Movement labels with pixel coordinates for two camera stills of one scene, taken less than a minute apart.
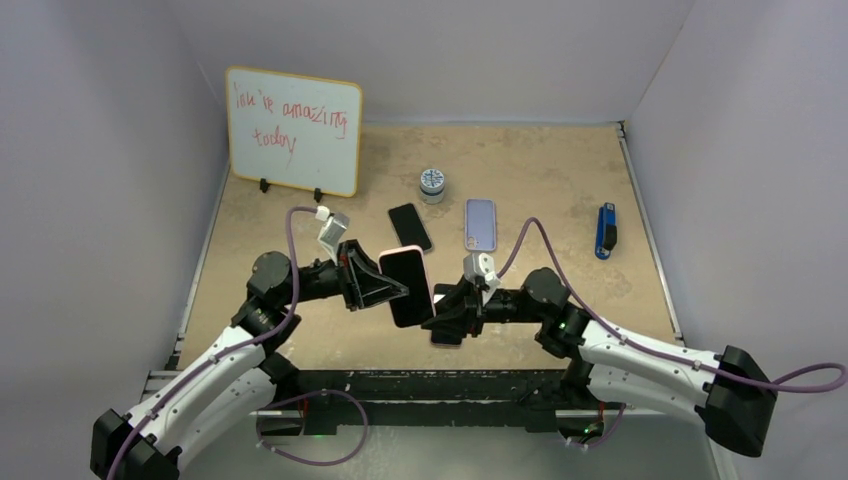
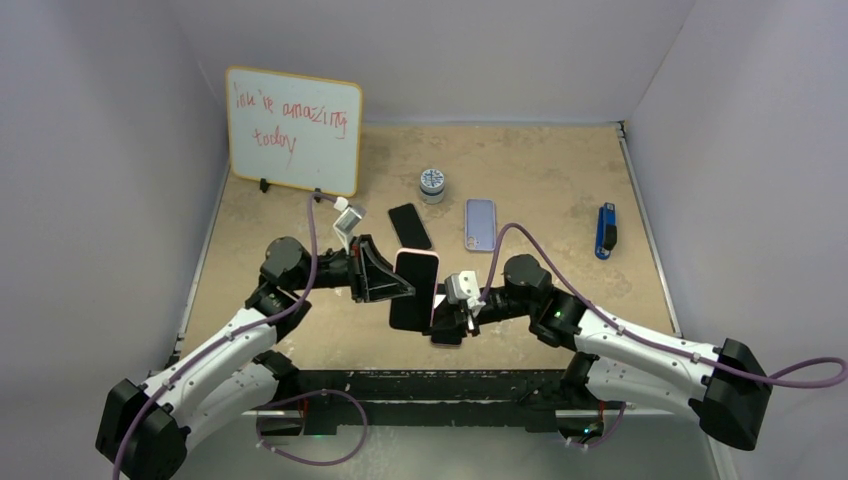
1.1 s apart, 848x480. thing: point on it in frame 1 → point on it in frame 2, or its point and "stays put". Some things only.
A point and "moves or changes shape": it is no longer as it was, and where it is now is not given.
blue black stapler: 606,231 stays put
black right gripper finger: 453,296 → 445,307
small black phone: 407,265 moves or changes shape
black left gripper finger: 380,296 stays put
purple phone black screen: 447,337 stays put
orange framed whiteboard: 294,131 stays put
